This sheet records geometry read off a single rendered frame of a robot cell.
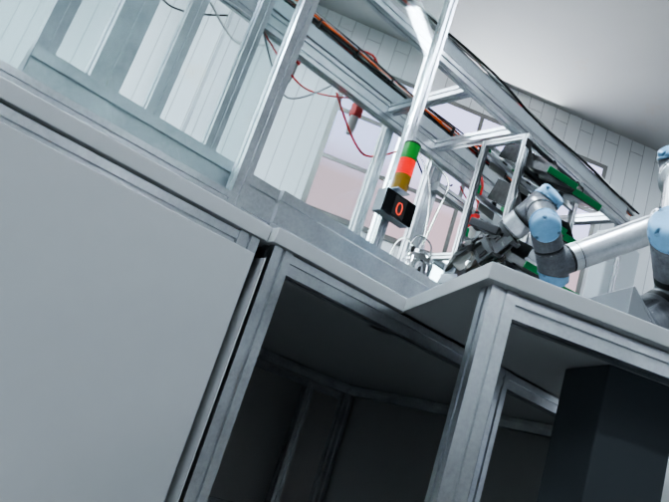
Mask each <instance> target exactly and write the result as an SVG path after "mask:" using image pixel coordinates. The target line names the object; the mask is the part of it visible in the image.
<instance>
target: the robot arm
mask: <svg viewBox="0 0 669 502"><path fill-rule="evenodd" d="M657 156H658V157H657V160H658V167H659V174H658V187H659V189H660V191H661V194H662V205H661V206H660V207H658V208H655V209H653V210H652V211H651V213H650V215H647V216H644V217H641V218H638V219H636V220H633V221H630V222H627V223H624V224H621V225H619V226H616V227H613V228H610V229H607V230H605V231H602V232H599V233H596V234H593V235H590V236H588V237H585V238H582V239H579V240H576V241H574V242H571V243H568V244H565V245H563V241H562V235H561V220H560V217H559V216H558V213H557V210H559V208H560V207H561V206H562V205H563V199H562V198H561V196H560V195H559V194H558V193H557V191H556V190H555V189H554V188H553V187H551V186H550V185H549V184H547V183H546V184H543V185H542V186H541V187H539V188H538V189H536V190H535V191H534V192H533V193H532V194H531V195H530V196H528V197H527V198H526V199H525V200H524V201H523V202H521V203H520V204H519V205H518V206H517V207H516V208H514V209H513V210H512V211H511V212H509V213H508V214H507V215H506V216H505V217H504V218H503V220H501V221H500V222H499V223H498V225H499V226H496V225H494V224H491V223H488V222H486V221H484V220H483V219H481V218H475V217H471V219H470V221H469V225H471V226H472V227H473V228H474V230H476V231H482V232H484V233H486V234H484V233H483V234H482V235H478V236H477V237H475V238H474V237H473V238H472V239H470V240H468V241H466V242H465V243H463V244H462V245H461V246H460V247H459V248H458V249H457V250H456V252H455V253H454V255H453V256H452V257H451V259H450V260H449V262H448V264H447V266H446V268H445V271H446V272H447V271H448V270H450V269H451V268H452V267H453V266H454V267H455V268H456V269H457V270H458V271H463V270H464V269H465V270H466V273H468V272H470V271H472V270H474V269H477V268H479V267H481V266H483V265H486V264H488V263H490V262H496V263H498V264H502V265H504V264H506V263H507V262H508V261H507V260H506V255H505V256H504V254H505V253H506V252H507V251H508V250H510V249H511V248H512V247H513V246H514V247H516V248H519V247H520V246H521V244H520V243H519V240H520V239H522V238H523V237H525V236H526V235H527V234H528V233H529V232H531V237H532V242H533V248H534V252H535V257H536V263H537V268H538V269H537V272H538V273H539V277H540V280H542V281H545V282H547V283H550V284H552V285H555V286H557V287H560V288H561V287H564V286H565V285H566V284H568V282H569V274H571V273H573V272H576V271H579V270H582V269H585V268H588V267H590V266H593V265H596V264H599V263H602V262H604V261H607V260H610V259H613V258H616V257H618V256H621V255H624V254H627V253H630V252H632V251H635V250H638V249H641V248H644V247H646V246H650V254H651V263H652V271H653V282H654V288H653V289H652V290H650V291H648V292H646V293H645V294H643V295H640V296H641V298H642V300H643V302H644V304H645V306H646V308H647V310H648V311H649V313H650V315H651V317H652V319H653V321H654V323H655V325H657V326H659V327H662V328H664V329H667V330H669V145H666V146H664V147H662V148H660V149H659V150H658V152H657ZM470 251H472V252H474V254H475V256H473V254H472V252H470ZM472 256H473V257H472ZM469 259H471V260H470V262H469V263H468V264H467V265H466V262H467V261H468V260H469Z"/></svg>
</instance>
